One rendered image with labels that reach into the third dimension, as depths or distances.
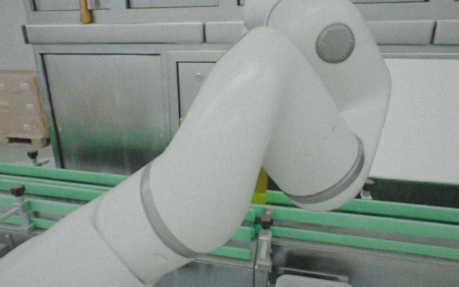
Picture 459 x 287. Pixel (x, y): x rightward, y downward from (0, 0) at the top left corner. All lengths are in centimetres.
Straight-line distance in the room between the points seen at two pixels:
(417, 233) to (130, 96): 84
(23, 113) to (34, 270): 441
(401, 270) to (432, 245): 9
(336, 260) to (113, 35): 83
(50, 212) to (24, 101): 373
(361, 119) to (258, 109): 16
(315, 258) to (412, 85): 48
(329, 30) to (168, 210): 21
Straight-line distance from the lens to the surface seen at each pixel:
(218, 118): 17
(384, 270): 82
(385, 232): 78
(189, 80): 83
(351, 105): 33
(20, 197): 87
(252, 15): 54
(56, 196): 94
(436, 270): 84
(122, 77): 96
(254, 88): 18
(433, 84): 85
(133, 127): 98
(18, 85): 453
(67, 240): 23
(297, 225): 75
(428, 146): 89
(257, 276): 70
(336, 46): 30
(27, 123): 461
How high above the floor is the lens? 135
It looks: 18 degrees down
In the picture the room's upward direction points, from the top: straight up
